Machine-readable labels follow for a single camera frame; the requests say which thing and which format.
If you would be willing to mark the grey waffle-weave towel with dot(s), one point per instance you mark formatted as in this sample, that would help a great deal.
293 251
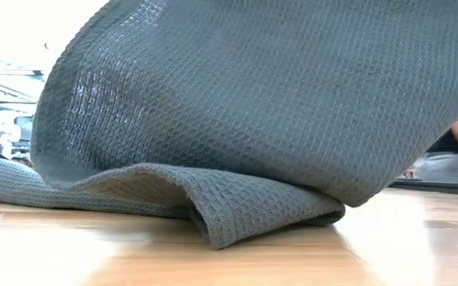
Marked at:
229 99

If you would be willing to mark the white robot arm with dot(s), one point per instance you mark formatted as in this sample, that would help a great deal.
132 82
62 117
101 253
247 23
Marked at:
4 131

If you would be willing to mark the black metal table frame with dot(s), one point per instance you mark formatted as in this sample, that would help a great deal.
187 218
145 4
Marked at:
431 186

